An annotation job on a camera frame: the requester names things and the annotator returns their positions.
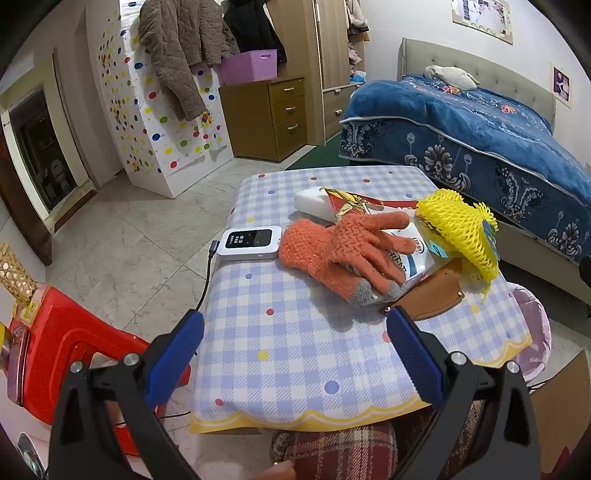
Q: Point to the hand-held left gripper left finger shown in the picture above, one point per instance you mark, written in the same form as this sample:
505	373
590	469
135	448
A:
178	355

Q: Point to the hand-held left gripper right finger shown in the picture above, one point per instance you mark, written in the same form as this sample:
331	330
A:
413	355

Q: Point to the pink trash bin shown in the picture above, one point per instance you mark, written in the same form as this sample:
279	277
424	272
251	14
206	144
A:
535	332

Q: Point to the orange knit glove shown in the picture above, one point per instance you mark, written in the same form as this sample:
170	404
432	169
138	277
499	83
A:
332	244

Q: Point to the yellow foam fruit net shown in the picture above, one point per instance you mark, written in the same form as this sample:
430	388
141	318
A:
457	221

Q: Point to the brown leather piece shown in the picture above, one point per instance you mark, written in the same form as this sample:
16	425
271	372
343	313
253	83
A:
438	295

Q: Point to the white and blue plastic packet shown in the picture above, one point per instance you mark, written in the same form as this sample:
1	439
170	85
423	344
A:
415	263

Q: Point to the checkered tablecloth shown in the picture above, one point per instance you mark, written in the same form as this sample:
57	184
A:
300	332

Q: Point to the red plastic stool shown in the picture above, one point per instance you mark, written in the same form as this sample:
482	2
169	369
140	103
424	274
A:
60	332

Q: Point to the person's plaid pants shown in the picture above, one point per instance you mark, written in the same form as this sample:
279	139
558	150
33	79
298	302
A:
332	447

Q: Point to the white pocket router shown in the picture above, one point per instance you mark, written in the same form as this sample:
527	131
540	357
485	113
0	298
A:
249	240

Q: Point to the cardboard box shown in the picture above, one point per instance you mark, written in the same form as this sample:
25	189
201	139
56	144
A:
558	415

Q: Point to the pink flat case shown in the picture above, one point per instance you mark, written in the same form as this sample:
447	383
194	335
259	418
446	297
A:
18	364

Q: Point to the red and gold paper bag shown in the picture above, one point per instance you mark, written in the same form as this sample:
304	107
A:
355	203

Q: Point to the gold woven holder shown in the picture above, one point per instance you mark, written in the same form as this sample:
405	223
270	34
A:
14	272

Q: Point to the white cabinet with coloured dots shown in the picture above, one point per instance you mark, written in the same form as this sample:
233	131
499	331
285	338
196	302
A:
152	138

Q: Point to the green floor mat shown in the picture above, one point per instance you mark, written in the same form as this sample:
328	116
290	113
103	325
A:
318	157

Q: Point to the blue floral blanket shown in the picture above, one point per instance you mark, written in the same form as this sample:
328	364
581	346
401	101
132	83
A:
461	129

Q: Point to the wooden drawer cabinet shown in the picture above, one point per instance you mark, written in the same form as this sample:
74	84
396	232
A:
251	120

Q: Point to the white plush pillow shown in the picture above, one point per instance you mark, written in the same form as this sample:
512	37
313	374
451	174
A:
450	76

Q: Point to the beige upholstered bed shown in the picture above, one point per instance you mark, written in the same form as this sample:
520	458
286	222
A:
508	78

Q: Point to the purple plastic basket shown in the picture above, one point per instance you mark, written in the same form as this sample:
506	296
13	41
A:
249	67

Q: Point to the brown quilted jacket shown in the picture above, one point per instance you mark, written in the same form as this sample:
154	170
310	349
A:
180	46

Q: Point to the wooden wardrobe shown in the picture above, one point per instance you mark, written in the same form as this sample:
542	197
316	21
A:
332	46

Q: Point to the black jacket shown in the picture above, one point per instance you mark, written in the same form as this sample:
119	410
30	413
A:
251	23

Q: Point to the pink hanging clothes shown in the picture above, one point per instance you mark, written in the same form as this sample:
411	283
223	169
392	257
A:
355	14

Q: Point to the dark wooden door frame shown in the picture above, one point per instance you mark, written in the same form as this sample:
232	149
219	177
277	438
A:
27	221

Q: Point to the small wall picture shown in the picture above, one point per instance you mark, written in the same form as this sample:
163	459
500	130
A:
561	83

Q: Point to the large wall picture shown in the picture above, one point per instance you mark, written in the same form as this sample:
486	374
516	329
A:
485	14

